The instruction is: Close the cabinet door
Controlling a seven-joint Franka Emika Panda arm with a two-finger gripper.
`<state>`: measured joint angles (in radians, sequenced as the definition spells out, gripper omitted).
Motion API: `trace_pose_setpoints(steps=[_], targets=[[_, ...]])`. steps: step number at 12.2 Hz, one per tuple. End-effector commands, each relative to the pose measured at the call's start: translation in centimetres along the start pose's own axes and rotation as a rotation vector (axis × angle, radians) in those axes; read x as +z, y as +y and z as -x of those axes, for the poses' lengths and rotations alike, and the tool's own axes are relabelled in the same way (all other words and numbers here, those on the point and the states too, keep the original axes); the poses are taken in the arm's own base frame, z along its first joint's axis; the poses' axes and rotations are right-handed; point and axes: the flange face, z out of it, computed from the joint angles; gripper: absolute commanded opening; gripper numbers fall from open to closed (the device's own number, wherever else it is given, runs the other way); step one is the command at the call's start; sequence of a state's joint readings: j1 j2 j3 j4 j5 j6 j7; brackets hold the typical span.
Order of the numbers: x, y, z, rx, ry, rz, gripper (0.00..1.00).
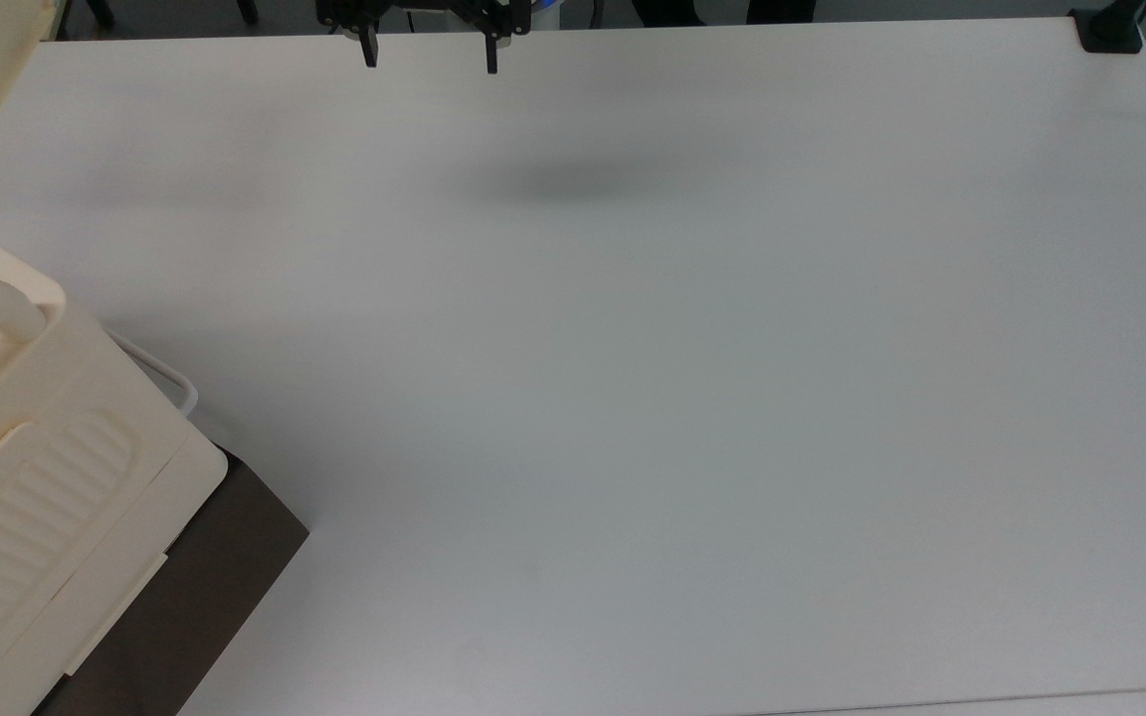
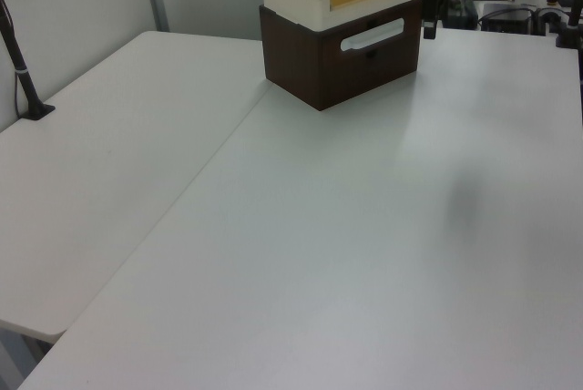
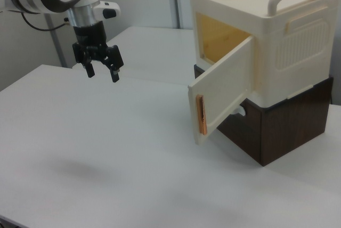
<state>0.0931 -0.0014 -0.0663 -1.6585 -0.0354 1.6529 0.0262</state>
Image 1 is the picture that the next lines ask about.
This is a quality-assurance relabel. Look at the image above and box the cream plastic cabinet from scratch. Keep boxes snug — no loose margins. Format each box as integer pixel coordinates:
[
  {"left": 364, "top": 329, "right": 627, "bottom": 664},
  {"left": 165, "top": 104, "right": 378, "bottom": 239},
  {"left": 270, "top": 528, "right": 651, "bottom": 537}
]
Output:
[{"left": 0, "top": 208, "right": 228, "bottom": 716}]

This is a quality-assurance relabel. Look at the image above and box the white wire cabinet handle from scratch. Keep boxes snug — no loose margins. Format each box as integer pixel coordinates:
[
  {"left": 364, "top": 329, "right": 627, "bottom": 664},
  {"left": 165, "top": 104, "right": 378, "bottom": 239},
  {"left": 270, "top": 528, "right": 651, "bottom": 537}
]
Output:
[{"left": 103, "top": 329, "right": 199, "bottom": 419}]

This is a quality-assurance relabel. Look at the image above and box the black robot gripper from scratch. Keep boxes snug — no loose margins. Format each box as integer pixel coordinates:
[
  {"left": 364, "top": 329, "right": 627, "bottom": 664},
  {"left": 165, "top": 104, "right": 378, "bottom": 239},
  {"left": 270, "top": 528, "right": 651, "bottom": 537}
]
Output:
[{"left": 317, "top": 0, "right": 533, "bottom": 75}]

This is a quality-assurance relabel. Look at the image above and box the black table clamp mount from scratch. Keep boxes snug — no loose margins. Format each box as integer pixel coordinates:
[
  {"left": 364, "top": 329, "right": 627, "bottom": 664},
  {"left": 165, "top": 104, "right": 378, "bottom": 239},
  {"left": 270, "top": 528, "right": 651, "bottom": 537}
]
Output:
[{"left": 1069, "top": 0, "right": 1146, "bottom": 55}]

